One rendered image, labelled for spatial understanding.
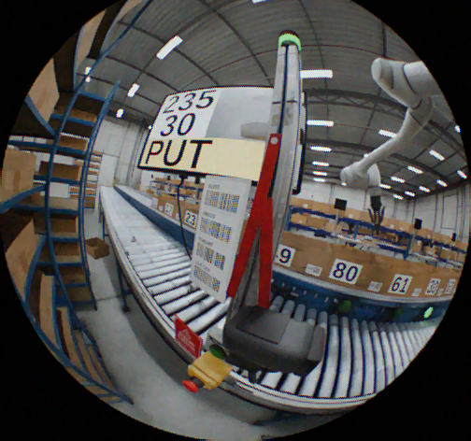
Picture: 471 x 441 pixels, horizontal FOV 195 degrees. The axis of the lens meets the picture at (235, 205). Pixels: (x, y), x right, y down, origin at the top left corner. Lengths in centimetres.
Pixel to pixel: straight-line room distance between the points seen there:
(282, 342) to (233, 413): 110
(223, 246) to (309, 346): 17
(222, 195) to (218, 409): 123
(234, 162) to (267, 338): 31
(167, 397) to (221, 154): 133
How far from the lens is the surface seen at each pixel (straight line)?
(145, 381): 127
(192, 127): 41
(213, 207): 21
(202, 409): 122
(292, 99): 23
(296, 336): 18
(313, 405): 56
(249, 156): 31
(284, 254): 80
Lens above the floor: 122
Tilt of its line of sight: 3 degrees down
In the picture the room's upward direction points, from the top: 12 degrees clockwise
